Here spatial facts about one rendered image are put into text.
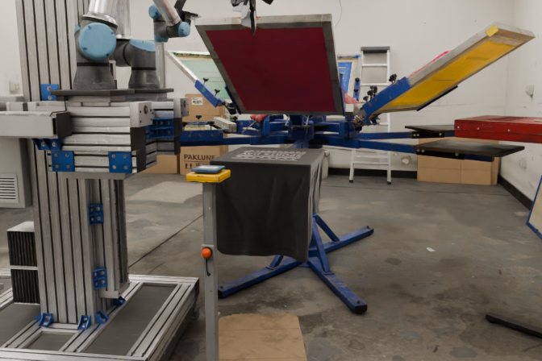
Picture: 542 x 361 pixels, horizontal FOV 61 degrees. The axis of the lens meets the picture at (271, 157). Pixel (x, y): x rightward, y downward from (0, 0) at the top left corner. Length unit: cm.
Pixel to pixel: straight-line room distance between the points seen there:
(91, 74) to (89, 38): 18
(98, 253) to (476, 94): 536
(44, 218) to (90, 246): 23
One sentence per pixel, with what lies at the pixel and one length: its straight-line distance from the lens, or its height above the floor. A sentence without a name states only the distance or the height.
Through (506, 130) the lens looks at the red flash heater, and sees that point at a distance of 242.
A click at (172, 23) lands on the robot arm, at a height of 158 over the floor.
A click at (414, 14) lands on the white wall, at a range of 658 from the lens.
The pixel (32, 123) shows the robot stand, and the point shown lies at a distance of 180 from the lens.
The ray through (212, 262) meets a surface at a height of 61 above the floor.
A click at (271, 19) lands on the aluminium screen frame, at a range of 200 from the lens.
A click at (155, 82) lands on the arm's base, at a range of 229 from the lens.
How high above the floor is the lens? 128
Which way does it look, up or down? 9 degrees down
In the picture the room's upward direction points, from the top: straight up
